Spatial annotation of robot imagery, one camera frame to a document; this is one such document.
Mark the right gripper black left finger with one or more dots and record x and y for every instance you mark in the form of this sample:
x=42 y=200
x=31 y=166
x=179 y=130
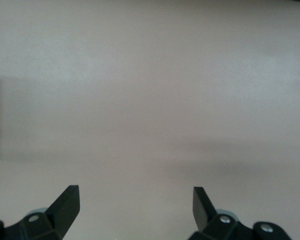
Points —
x=65 y=210

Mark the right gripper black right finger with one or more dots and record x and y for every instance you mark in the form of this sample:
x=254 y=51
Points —
x=202 y=210

